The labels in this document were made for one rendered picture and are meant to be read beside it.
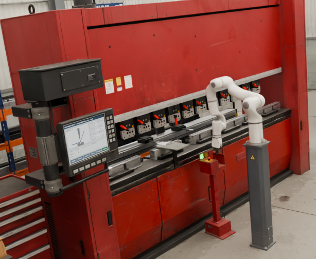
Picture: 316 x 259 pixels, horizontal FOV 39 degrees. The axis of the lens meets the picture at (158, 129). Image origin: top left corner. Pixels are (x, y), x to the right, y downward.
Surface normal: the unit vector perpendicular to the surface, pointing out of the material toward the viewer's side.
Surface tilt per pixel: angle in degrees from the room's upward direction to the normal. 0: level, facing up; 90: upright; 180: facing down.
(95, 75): 90
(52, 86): 90
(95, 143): 90
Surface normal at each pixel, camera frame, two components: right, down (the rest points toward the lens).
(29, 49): -0.71, 0.25
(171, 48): 0.70, 0.10
